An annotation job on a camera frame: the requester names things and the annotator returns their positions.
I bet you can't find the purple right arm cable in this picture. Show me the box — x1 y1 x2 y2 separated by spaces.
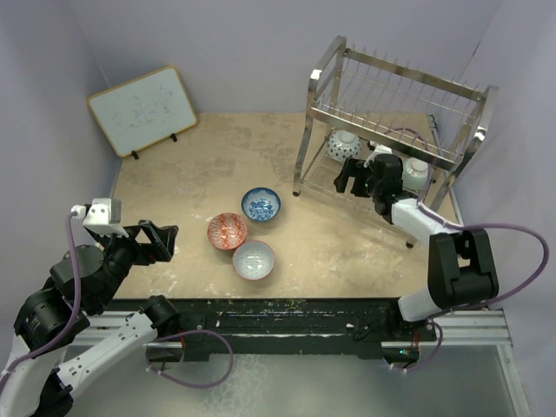
386 127 549 309

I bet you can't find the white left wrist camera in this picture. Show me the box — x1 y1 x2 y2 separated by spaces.
70 197 129 237

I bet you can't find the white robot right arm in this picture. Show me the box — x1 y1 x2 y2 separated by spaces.
334 154 500 340

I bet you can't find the mint green bowl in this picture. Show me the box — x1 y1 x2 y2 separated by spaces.
402 157 429 192

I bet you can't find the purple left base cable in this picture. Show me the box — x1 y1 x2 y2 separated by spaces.
145 328 235 388

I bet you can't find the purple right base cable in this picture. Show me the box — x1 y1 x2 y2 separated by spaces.
388 321 445 374

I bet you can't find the steel dish rack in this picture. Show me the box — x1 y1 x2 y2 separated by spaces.
291 35 500 249

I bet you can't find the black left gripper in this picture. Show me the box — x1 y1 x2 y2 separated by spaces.
91 218 177 309

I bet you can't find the blue floral rim bowl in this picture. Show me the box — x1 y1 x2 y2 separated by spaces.
241 187 281 222

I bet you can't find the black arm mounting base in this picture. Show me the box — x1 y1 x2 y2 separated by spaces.
147 295 435 364

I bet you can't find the orange patterned bowl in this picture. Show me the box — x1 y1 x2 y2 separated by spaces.
207 213 248 250

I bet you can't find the dark blue patterned bowl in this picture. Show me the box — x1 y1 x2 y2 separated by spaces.
328 130 361 163

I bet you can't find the grey hexagon red-rim bowl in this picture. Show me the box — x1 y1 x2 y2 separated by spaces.
232 241 275 281

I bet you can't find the yellow framed whiteboard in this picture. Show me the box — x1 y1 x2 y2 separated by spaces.
87 66 197 158

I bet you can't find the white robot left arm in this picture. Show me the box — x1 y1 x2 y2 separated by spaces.
1 220 179 416

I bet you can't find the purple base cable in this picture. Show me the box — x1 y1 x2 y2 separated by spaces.
388 321 445 374
145 328 235 388

